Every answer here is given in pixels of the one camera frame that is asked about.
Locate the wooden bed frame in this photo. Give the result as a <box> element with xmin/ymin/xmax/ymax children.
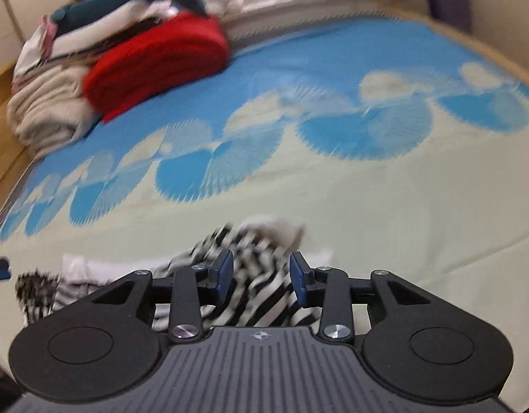
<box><xmin>0</xmin><ymin>64</ymin><xmax>34</xmax><ymax>226</ymax></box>

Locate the cream folded blanket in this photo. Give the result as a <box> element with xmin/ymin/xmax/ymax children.
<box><xmin>6</xmin><ymin>66</ymin><xmax>98</xmax><ymax>161</ymax></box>

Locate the dark striped folded cloth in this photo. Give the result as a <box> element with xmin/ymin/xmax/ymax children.
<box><xmin>87</xmin><ymin>16</ymin><xmax>163</xmax><ymax>60</ymax></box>

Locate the striped white hooded shirt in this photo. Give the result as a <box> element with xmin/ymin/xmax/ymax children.
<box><xmin>14</xmin><ymin>219</ymin><xmax>335</xmax><ymax>333</ymax></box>

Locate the white plush toy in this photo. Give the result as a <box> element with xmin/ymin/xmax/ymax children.
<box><xmin>203</xmin><ymin>0</ymin><xmax>249</xmax><ymax>19</ymax></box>

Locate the red folded blanket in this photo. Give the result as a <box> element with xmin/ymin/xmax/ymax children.
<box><xmin>83</xmin><ymin>11</ymin><xmax>230</xmax><ymax>122</ymax></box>

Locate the blue cream patterned bed mat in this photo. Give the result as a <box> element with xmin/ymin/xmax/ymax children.
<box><xmin>0</xmin><ymin>9</ymin><xmax>529</xmax><ymax>353</ymax></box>

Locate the white folded blanket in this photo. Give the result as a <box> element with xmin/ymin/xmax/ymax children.
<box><xmin>53</xmin><ymin>0</ymin><xmax>176</xmax><ymax>49</ymax></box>

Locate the pink white cloth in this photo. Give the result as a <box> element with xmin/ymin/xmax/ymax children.
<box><xmin>12</xmin><ymin>14</ymin><xmax>60</xmax><ymax>81</ymax></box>

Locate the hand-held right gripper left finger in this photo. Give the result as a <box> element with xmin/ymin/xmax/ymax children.
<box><xmin>90</xmin><ymin>248</ymin><xmax>238</xmax><ymax>343</ymax></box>

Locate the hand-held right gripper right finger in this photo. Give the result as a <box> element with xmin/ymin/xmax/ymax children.
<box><xmin>289</xmin><ymin>251</ymin><xmax>429</xmax><ymax>343</ymax></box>

